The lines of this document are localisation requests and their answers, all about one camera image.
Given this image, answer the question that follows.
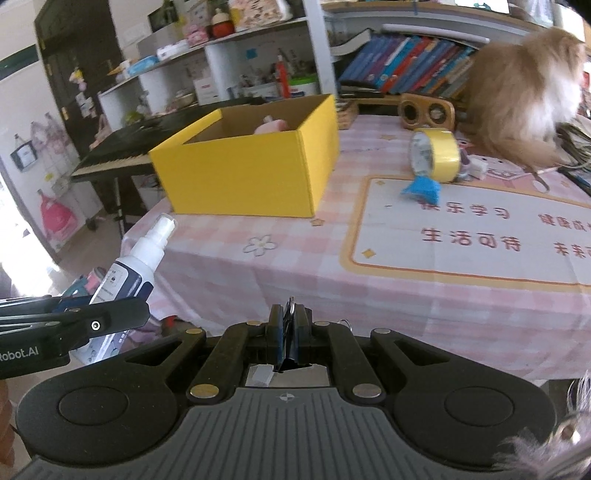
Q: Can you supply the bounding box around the blue wipes pack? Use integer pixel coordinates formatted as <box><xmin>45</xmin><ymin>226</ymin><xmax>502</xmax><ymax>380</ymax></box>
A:
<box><xmin>127</xmin><ymin>55</ymin><xmax>160</xmax><ymax>77</ymax></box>

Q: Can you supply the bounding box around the yellow tape roll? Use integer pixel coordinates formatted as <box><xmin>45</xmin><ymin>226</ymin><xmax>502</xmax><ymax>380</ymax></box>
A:
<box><xmin>409</xmin><ymin>128</ymin><xmax>461</xmax><ymax>182</ymax></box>

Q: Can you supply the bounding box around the black electronic keyboard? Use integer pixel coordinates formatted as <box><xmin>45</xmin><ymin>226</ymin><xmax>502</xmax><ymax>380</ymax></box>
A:
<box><xmin>69</xmin><ymin>96</ymin><xmax>269</xmax><ymax>184</ymax></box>

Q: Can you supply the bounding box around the pink checked tablecloth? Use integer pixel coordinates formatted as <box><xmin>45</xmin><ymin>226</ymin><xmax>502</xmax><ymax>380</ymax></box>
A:
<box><xmin>121</xmin><ymin>113</ymin><xmax>591</xmax><ymax>382</ymax></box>

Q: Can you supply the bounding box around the fluffy lilac clothing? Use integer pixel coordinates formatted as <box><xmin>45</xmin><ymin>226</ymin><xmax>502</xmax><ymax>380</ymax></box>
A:
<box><xmin>492</xmin><ymin>369</ymin><xmax>591</xmax><ymax>480</ymax></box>

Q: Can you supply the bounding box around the pink plush pig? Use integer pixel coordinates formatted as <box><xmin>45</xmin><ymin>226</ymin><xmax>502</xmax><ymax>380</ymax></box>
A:
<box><xmin>253</xmin><ymin>116</ymin><xmax>290</xmax><ymax>136</ymax></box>

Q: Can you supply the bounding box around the row of colourful books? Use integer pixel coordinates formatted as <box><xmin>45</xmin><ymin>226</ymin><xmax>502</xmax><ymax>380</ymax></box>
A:
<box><xmin>339</xmin><ymin>34</ymin><xmax>478</xmax><ymax>97</ymax></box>

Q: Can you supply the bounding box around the blue crumpled bag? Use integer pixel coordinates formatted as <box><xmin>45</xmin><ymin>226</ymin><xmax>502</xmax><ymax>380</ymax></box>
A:
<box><xmin>400</xmin><ymin>175</ymin><xmax>443</xmax><ymax>205</ymax></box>

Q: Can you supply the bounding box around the white spray bottle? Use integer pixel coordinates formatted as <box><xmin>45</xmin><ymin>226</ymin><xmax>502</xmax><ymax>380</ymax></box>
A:
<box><xmin>74</xmin><ymin>213</ymin><xmax>178</xmax><ymax>365</ymax></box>

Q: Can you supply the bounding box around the grey hanging tote bag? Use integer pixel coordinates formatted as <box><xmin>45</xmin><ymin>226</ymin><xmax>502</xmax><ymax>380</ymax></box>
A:
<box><xmin>10</xmin><ymin>134</ymin><xmax>40</xmax><ymax>172</ymax></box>

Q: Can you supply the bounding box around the wooden bookshelf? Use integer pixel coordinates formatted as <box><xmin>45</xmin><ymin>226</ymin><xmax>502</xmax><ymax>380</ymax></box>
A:
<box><xmin>318</xmin><ymin>0</ymin><xmax>591</xmax><ymax>100</ymax></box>

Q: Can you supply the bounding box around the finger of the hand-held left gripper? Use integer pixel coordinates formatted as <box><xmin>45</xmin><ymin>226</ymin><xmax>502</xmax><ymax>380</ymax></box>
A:
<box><xmin>0</xmin><ymin>295</ymin><xmax>95</xmax><ymax>325</ymax></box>
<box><xmin>58</xmin><ymin>299</ymin><xmax>151</xmax><ymax>344</ymax></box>

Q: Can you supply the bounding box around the red tassel ornament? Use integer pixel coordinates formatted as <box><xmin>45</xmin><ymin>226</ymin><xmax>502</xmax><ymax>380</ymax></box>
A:
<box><xmin>277</xmin><ymin>55</ymin><xmax>290</xmax><ymax>99</ymax></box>

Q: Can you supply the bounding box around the white shelf unit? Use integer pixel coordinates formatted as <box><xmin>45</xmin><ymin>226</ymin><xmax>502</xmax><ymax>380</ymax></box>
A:
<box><xmin>97</xmin><ymin>16</ymin><xmax>338</xmax><ymax>121</ymax></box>

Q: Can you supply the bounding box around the wooden chessboard box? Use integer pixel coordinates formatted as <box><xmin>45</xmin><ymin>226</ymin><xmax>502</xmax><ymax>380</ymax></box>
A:
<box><xmin>336</xmin><ymin>98</ymin><xmax>360</xmax><ymax>131</ymax></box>

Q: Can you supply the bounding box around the yellow cardboard box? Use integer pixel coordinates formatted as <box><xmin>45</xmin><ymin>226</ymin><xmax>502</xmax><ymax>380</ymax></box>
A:
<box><xmin>148</xmin><ymin>93</ymin><xmax>341</xmax><ymax>219</ymax></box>

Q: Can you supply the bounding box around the dark photo frame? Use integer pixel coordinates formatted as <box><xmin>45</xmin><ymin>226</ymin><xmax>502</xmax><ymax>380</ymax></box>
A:
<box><xmin>147</xmin><ymin>4</ymin><xmax>178</xmax><ymax>33</ymax></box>

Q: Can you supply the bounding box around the grey and lilac toy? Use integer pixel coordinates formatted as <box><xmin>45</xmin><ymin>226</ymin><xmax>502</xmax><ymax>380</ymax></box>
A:
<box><xmin>458</xmin><ymin>154</ymin><xmax>490</xmax><ymax>182</ymax></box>

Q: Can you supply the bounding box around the white box with red label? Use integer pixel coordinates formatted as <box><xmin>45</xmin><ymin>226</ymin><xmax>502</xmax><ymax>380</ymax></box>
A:
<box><xmin>193</xmin><ymin>78</ymin><xmax>218</xmax><ymax>106</ymax></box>

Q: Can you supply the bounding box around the red and white jar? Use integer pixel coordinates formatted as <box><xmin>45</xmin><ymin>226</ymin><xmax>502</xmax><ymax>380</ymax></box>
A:
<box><xmin>210</xmin><ymin>9</ymin><xmax>232</xmax><ymax>38</ymax></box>

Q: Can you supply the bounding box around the wooden retro radio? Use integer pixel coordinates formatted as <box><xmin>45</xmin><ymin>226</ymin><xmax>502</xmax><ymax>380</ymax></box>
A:
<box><xmin>398</xmin><ymin>92</ymin><xmax>458</xmax><ymax>131</ymax></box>

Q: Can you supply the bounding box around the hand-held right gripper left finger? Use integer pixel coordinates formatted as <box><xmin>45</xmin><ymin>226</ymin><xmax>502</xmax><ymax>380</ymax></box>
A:
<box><xmin>122</xmin><ymin>304</ymin><xmax>284</xmax><ymax>402</ymax></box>

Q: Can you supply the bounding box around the dark wooden door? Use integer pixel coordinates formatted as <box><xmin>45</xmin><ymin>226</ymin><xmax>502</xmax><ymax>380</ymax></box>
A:
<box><xmin>34</xmin><ymin>0</ymin><xmax>121</xmax><ymax>153</ymax></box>

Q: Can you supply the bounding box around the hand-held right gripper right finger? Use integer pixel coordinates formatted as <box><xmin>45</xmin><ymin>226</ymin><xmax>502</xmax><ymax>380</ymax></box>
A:
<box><xmin>295</xmin><ymin>304</ymin><xmax>462</xmax><ymax>402</ymax></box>

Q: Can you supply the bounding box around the fluffy orange cat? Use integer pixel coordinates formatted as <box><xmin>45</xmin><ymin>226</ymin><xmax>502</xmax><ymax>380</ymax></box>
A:
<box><xmin>457</xmin><ymin>25</ymin><xmax>587</xmax><ymax>168</ymax></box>

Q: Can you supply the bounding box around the green and white pen holder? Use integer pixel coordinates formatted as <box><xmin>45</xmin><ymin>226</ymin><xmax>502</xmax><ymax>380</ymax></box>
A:
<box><xmin>288</xmin><ymin>76</ymin><xmax>320</xmax><ymax>97</ymax></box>

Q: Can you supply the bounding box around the pink dress wall picture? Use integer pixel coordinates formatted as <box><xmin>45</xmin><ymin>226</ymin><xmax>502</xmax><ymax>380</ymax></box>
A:
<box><xmin>36</xmin><ymin>187</ymin><xmax>88</xmax><ymax>254</ymax></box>

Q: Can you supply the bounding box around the black binder clip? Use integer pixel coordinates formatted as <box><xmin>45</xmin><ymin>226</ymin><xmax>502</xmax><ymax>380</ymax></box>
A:
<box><xmin>272</xmin><ymin>295</ymin><xmax>315</xmax><ymax>373</ymax></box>

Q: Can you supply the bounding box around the black keyboard stand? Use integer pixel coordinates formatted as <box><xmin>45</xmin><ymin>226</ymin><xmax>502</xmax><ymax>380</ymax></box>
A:
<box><xmin>85</xmin><ymin>175</ymin><xmax>153</xmax><ymax>241</ymax></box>

